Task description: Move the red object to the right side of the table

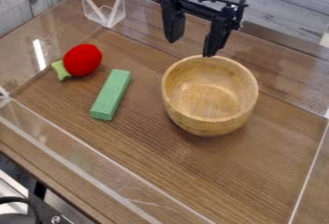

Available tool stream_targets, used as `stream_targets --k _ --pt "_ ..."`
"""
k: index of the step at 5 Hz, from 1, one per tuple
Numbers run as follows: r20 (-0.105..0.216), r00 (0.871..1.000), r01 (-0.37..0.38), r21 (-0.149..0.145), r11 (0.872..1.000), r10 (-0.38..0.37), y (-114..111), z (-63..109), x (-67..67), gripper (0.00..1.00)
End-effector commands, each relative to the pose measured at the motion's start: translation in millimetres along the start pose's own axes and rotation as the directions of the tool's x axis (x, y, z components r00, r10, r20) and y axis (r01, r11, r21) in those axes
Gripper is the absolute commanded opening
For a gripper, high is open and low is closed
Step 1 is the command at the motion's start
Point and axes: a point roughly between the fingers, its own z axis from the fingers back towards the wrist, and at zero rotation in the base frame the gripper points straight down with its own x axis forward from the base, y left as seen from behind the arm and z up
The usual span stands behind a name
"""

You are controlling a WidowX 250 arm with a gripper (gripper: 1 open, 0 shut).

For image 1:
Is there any red plush tomato toy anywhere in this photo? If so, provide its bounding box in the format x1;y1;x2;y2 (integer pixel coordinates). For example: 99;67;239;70
51;44;103;81

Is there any green rectangular block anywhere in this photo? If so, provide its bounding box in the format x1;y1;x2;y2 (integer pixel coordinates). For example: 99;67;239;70
90;69;131;121

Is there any wooden bowl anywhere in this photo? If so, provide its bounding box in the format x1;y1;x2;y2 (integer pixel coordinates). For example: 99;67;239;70
161;55;258;137

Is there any black cable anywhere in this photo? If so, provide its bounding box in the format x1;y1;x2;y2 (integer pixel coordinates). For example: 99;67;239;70
0;196;40;224

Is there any clear acrylic tray wall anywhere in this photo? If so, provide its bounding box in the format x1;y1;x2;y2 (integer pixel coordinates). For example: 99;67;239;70
0;87;214;224

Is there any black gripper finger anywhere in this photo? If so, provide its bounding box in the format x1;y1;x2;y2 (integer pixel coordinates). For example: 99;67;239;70
203;16;233;57
162;0;185;43

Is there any black table frame bracket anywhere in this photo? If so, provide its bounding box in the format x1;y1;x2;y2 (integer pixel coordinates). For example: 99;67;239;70
28;182;74;224

